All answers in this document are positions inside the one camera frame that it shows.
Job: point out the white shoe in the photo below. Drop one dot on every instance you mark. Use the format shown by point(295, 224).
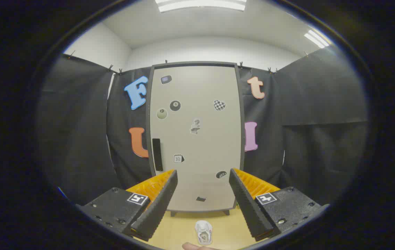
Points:
point(203, 231)

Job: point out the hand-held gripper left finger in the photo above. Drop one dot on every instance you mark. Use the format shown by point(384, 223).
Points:
point(159, 208)

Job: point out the small ceiling light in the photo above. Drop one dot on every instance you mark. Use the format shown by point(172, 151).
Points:
point(317, 39)

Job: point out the long ceiling light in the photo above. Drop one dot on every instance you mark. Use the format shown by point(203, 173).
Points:
point(200, 5)

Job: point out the black backdrop cloth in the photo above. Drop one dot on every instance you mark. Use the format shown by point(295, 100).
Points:
point(305, 104)

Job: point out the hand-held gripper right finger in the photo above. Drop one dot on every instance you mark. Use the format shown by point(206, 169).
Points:
point(249, 211)

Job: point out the grey shoe cabinet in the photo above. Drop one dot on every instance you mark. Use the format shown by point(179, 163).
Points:
point(194, 64)

